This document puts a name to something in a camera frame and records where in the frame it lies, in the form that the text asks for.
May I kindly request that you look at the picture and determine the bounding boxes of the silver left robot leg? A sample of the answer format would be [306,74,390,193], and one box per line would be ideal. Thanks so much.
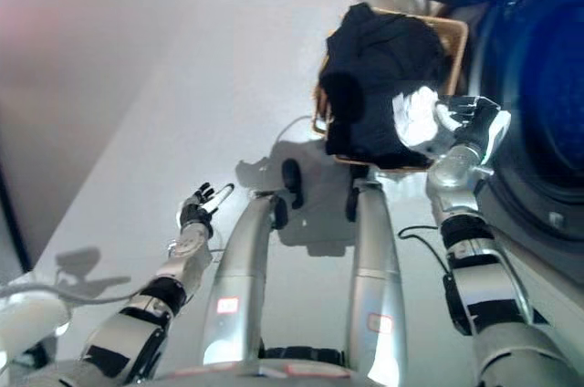
[200,194,288,368]

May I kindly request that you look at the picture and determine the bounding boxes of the black clothes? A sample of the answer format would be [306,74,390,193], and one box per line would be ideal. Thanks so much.
[318,2,451,170]

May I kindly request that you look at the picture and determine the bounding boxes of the black right robot foot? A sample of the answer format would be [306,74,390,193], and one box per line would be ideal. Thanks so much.
[345,162,370,224]

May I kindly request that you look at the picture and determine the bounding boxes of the white floor cable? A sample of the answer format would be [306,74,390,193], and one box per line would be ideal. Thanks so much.
[273,115,323,160]

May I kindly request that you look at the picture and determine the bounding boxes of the grey washing machine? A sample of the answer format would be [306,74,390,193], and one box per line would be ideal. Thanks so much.
[455,0,584,301]

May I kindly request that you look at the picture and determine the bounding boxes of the white padded tube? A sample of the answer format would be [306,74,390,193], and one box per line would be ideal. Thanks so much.
[0,293,72,361]

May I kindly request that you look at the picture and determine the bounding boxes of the white cloth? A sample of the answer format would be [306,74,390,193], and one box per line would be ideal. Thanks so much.
[391,85,451,151]

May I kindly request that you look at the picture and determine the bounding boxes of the black robot foot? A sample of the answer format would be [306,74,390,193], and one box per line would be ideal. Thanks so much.
[345,162,370,224]
[281,158,305,210]

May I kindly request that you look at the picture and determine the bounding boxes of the silver robot leg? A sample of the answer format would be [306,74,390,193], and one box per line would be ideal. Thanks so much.
[200,194,288,368]
[349,179,410,382]

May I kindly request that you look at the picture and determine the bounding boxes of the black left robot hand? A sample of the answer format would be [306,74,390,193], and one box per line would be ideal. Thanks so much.
[179,182,235,228]

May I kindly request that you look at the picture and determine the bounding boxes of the black left robot foot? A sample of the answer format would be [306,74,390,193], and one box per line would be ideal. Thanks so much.
[281,158,305,210]

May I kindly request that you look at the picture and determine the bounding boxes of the brown wicker laundry basket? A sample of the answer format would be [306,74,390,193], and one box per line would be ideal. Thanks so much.
[311,6,470,174]

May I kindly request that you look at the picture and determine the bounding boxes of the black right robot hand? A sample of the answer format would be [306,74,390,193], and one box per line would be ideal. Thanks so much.
[435,94,512,164]

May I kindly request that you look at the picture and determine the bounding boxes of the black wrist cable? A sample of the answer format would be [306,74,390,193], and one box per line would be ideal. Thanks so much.
[398,225,457,278]

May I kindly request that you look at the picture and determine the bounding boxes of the silver right robot leg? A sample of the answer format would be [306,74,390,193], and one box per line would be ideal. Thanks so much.
[349,179,410,382]

